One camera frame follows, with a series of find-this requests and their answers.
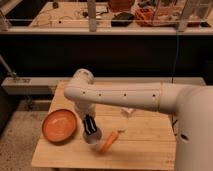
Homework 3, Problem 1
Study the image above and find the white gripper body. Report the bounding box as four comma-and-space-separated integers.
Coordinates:
74, 101, 95, 120

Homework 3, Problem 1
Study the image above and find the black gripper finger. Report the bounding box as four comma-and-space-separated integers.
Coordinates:
87, 115, 97, 133
83, 116, 91, 135

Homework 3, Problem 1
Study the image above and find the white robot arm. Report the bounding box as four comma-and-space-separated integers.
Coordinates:
64, 69, 213, 171

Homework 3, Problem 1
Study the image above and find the white ceramic cup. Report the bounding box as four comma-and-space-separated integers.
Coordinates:
83, 130, 102, 151

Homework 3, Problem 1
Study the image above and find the orange carrot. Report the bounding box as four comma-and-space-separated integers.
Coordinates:
99, 130, 124, 153

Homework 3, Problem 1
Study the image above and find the orange bowl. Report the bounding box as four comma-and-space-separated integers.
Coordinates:
42, 109, 77, 143

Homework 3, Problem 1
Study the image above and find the wooden table board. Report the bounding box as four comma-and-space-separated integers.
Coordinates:
31, 80, 177, 171

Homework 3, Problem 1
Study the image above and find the metal clamp stand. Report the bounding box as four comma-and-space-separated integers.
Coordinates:
0, 54, 30, 83

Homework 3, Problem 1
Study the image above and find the black object on shelf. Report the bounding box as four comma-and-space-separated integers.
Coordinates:
111, 12, 134, 27

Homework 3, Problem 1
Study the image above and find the orange box on shelf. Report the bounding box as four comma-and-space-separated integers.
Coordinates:
135, 8, 173, 27

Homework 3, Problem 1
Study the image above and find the grey bench rail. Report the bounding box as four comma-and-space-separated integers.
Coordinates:
1, 77, 205, 95

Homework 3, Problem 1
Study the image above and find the blue cable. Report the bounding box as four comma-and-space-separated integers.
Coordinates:
171, 32, 180, 84

